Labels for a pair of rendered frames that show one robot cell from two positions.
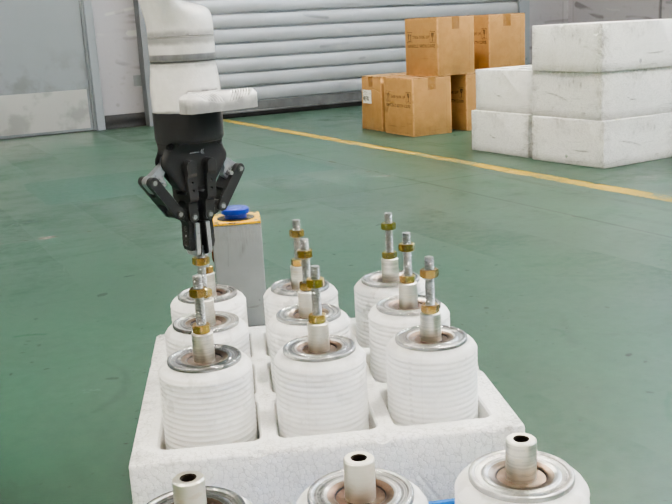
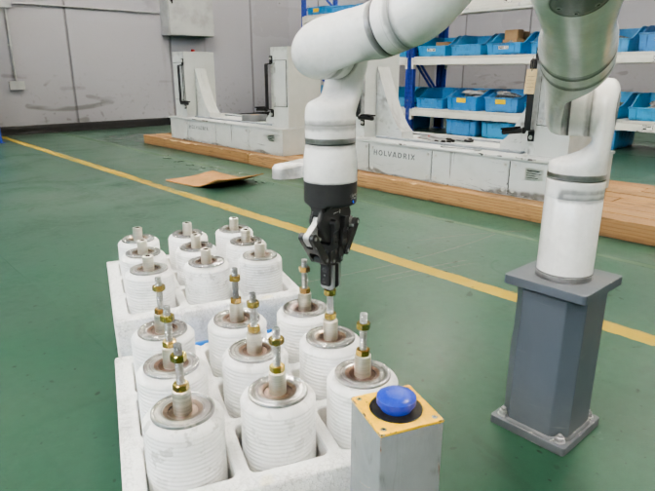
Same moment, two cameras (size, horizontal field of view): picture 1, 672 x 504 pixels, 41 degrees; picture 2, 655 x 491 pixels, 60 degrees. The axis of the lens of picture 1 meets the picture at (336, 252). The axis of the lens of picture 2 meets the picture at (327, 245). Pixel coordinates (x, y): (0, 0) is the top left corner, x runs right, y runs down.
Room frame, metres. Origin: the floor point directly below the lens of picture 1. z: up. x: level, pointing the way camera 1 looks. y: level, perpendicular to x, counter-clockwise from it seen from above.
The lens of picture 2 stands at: (1.75, -0.05, 0.64)
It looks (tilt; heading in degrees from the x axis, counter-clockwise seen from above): 17 degrees down; 165
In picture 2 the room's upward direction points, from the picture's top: straight up
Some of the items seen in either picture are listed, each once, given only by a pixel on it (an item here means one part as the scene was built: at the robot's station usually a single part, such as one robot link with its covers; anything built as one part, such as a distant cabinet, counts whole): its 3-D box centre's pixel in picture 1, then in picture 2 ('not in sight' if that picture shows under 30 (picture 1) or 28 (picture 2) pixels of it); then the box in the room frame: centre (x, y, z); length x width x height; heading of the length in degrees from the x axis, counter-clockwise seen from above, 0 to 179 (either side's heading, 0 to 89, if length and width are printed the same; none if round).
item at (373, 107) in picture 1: (394, 101); not in sight; (5.21, -0.38, 0.15); 0.30 x 0.24 x 0.30; 116
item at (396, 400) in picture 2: (235, 213); (396, 402); (1.28, 0.14, 0.32); 0.04 x 0.04 x 0.02
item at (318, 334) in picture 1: (318, 336); (236, 311); (0.89, 0.02, 0.26); 0.02 x 0.02 x 0.03
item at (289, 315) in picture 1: (308, 314); (254, 350); (1.00, 0.04, 0.25); 0.08 x 0.08 x 0.01
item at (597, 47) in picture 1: (602, 45); not in sight; (3.67, -1.10, 0.45); 0.39 x 0.39 x 0.18; 28
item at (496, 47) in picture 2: not in sight; (517, 44); (-3.38, 3.21, 0.89); 0.50 x 0.38 x 0.21; 118
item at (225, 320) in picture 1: (206, 323); (330, 337); (0.99, 0.15, 0.25); 0.08 x 0.08 x 0.01
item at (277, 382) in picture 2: (299, 277); (277, 382); (1.12, 0.05, 0.26); 0.02 x 0.02 x 0.03
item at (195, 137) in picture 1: (190, 147); (330, 207); (0.99, 0.15, 0.45); 0.08 x 0.08 x 0.09
